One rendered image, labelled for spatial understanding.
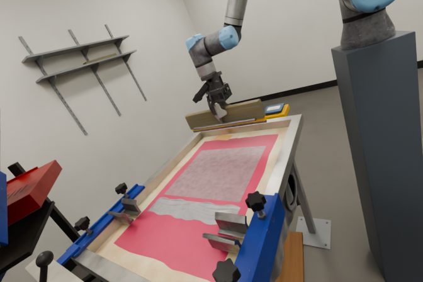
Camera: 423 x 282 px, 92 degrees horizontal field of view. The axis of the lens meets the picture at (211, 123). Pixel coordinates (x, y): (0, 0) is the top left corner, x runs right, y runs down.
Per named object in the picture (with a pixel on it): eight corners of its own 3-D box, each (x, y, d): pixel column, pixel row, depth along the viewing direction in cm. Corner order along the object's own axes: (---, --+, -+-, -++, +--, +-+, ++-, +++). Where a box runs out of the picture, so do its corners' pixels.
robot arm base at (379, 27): (381, 31, 75) (377, 2, 72) (406, 33, 62) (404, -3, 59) (335, 47, 80) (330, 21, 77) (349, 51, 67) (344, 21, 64)
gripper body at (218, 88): (225, 102, 81) (214, 73, 77) (208, 106, 86) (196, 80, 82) (233, 95, 87) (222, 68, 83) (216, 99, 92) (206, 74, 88)
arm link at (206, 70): (192, 70, 81) (202, 64, 87) (196, 80, 82) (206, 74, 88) (206, 64, 76) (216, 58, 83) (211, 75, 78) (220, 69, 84)
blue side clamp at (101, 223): (144, 196, 89) (136, 183, 86) (151, 196, 86) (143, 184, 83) (78, 264, 66) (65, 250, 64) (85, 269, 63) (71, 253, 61)
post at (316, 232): (298, 216, 157) (260, 105, 127) (331, 221, 145) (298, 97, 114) (294, 243, 141) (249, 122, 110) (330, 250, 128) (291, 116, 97)
